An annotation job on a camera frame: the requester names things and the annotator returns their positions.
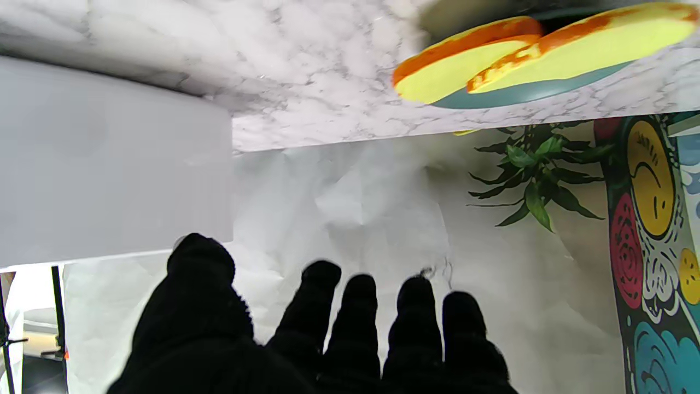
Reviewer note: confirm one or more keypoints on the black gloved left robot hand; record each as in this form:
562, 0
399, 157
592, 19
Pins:
208, 339

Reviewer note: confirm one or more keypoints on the white two-slot toaster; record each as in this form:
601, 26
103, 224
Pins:
109, 164

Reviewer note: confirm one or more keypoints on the yellow toy toast slice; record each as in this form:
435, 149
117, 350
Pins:
448, 74
590, 49

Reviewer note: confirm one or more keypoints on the black tripod stand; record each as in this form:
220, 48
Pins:
58, 312

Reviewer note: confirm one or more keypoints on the white crumpled backdrop sheet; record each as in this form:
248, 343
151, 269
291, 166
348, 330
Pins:
383, 219

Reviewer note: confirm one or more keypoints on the large green leafy plant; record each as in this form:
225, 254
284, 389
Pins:
538, 180

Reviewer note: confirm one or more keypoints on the teal round plate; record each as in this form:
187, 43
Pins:
519, 96

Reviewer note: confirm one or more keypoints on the colourful cartoon mural banner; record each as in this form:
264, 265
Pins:
651, 180

